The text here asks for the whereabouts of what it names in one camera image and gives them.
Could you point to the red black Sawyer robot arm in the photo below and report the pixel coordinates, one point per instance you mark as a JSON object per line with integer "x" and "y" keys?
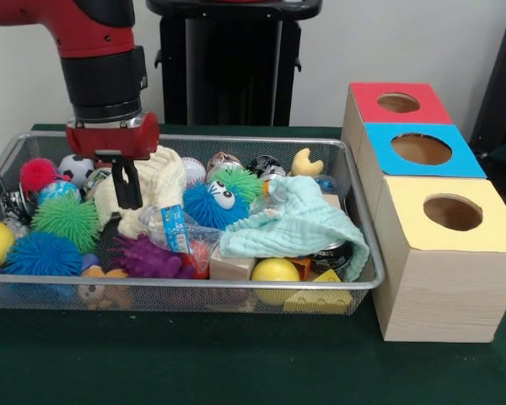
{"x": 101, "y": 76}

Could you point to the yellow smiley face ball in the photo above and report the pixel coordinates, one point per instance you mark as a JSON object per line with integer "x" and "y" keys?
{"x": 274, "y": 272}

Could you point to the wooden box with three holes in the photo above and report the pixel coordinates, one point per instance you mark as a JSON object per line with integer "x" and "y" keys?
{"x": 447, "y": 295}

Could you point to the purple knobbly rubber toy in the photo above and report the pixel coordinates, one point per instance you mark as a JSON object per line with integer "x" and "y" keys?
{"x": 152, "y": 259}

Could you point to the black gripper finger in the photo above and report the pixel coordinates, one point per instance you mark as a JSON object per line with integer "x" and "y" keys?
{"x": 133, "y": 187}
{"x": 119, "y": 185}

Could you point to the pink spiky ball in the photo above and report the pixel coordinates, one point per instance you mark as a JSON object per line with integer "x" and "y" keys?
{"x": 36, "y": 173}

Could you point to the small blue spiky ball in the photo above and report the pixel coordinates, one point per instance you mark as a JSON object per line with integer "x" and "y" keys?
{"x": 202, "y": 204}

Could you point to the cream white cloth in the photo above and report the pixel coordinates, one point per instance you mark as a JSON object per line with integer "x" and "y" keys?
{"x": 160, "y": 177}

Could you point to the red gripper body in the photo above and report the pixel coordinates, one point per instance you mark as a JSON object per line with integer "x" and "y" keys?
{"x": 118, "y": 137}

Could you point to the crushed clear plastic bottle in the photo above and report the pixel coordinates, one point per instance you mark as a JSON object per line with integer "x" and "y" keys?
{"x": 173, "y": 230}

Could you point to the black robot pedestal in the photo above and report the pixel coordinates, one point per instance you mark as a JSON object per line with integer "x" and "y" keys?
{"x": 219, "y": 76}

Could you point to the black and white soccer ball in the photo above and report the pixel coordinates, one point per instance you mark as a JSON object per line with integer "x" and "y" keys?
{"x": 73, "y": 166}

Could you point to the mint green cloth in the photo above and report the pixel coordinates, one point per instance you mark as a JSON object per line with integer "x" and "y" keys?
{"x": 286, "y": 228}

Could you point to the large blue spiky ball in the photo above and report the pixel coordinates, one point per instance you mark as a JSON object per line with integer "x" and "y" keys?
{"x": 42, "y": 255}

